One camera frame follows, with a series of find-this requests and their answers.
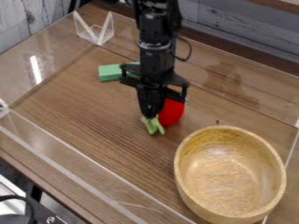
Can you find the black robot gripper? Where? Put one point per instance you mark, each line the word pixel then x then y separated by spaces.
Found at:
pixel 155 72

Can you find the clear acrylic enclosure wall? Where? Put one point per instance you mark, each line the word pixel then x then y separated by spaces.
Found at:
pixel 72 135

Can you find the wooden bowl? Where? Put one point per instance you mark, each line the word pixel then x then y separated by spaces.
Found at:
pixel 229 175

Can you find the red toy strawberry green leaves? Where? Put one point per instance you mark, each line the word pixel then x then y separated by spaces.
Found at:
pixel 167 117

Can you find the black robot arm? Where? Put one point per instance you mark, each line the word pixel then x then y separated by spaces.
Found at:
pixel 159 22

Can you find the green rectangular block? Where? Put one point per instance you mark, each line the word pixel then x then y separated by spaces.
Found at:
pixel 111 72

